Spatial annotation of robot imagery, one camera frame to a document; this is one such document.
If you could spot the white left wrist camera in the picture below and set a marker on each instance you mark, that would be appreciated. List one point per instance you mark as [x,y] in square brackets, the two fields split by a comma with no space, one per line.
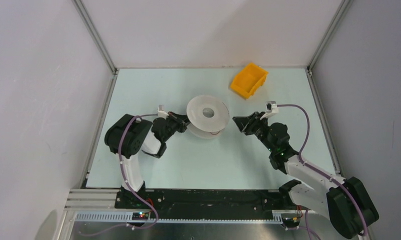
[161,113]

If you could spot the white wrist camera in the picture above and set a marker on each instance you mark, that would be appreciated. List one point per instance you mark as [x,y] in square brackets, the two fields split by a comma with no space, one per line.
[271,110]
[161,113]

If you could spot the yellow plastic bin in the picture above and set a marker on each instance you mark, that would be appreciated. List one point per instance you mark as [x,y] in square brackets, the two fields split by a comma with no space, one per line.
[248,80]

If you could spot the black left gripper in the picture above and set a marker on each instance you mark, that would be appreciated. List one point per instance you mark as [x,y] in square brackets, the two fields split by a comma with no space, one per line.
[181,120]

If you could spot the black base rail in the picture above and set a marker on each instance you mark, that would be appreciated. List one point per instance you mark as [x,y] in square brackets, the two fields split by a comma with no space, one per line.
[205,202]

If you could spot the white perforated cable spool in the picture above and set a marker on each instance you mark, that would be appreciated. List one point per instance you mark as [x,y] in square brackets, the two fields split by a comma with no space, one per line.
[208,116]

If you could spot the slotted cable duct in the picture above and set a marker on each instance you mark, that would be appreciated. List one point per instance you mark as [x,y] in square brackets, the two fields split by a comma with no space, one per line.
[134,217]

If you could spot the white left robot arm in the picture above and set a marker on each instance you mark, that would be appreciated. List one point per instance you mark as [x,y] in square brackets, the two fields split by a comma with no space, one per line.
[132,135]

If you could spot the aluminium frame post left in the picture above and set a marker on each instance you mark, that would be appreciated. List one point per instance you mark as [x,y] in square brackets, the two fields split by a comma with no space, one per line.
[96,37]

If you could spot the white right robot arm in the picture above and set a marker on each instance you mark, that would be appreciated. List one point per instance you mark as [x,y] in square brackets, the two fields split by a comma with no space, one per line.
[344,202]

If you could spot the aluminium frame post right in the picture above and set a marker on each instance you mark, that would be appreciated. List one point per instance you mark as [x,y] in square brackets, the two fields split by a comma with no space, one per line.
[336,20]

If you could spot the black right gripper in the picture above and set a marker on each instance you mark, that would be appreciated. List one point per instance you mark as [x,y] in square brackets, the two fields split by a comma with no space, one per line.
[245,123]

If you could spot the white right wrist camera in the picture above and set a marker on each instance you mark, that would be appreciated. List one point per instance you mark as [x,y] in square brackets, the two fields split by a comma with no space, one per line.
[271,110]

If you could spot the aluminium frame post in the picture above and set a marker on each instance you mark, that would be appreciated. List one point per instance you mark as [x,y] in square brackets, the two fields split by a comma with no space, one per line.
[96,37]
[336,20]

